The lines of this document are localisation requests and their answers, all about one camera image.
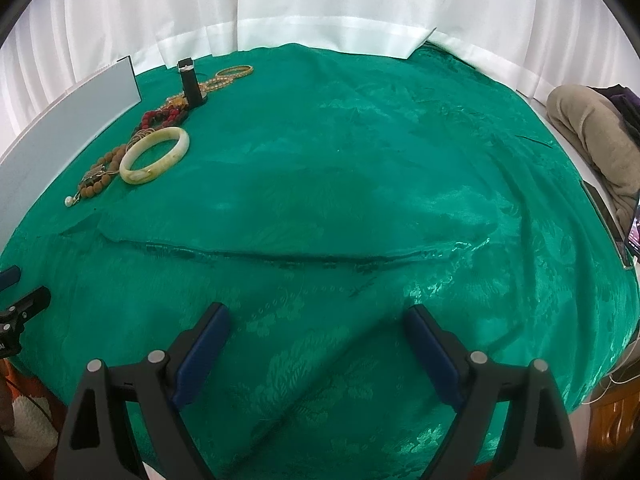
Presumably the person's beige trouser leg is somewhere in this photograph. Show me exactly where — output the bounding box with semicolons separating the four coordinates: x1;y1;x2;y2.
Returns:
546;85;640;233

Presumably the brown wooden bead bracelet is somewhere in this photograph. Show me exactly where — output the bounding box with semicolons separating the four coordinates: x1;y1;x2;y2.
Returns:
80;142;129;199

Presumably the green patterned table cloth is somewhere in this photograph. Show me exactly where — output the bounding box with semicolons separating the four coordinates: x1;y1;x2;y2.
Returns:
0;42;640;480

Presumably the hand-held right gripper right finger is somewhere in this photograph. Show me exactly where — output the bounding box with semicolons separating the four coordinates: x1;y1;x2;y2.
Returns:
404;304;581;480

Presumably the dark purple cloth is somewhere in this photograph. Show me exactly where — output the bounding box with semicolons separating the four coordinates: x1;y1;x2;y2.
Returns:
592;85;640;127

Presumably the grey flat board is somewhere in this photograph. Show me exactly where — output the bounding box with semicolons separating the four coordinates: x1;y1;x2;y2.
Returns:
0;56;142;218

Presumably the white textured cloth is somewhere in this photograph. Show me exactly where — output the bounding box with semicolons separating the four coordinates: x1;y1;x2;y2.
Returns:
9;394;62;457

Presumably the red bead bracelet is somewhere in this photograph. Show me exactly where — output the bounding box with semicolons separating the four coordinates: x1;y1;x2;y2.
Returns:
140;108;180;129

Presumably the smartphone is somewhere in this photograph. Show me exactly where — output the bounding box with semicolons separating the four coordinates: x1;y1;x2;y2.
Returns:
625;199;640;267

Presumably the white cable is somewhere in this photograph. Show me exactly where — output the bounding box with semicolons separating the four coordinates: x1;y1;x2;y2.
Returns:
585;337;640;407

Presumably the dark bead bracelet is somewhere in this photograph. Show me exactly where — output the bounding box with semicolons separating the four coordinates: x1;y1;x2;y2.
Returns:
152;101;194;126

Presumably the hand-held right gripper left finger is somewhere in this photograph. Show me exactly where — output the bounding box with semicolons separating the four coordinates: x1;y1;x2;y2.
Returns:
57;302;231;480

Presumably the pearl pendant chain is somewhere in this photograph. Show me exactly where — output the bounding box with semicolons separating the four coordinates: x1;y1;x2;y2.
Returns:
63;170;109;207

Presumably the orange cloth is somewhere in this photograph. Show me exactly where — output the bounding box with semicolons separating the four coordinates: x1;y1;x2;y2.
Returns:
0;357;67;461

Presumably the white curtain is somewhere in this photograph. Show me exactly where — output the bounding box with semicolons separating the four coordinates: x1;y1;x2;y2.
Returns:
0;0;640;161

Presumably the dark flat panel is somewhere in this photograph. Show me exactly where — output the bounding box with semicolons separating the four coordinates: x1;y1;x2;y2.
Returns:
580;179;632;272

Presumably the white jade bangle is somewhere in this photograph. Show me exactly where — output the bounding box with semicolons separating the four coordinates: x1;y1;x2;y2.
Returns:
119;126;191;186

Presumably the brown wooden furniture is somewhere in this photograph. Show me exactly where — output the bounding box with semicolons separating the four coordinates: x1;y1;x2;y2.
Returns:
587;385;640;467

